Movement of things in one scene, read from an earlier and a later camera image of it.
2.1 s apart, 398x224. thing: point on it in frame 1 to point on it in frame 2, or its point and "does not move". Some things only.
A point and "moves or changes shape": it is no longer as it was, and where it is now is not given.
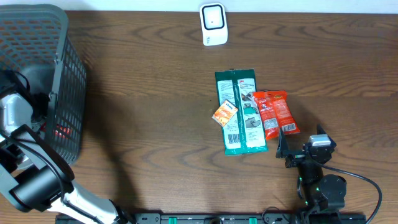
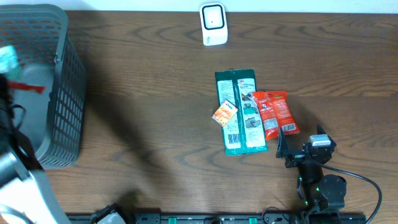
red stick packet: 60,131 moves or changes shape
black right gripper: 283,150 does not move
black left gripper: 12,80 to 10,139
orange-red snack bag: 277,112 does not move
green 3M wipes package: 244,132 does not move
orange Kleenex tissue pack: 226,111 does not move
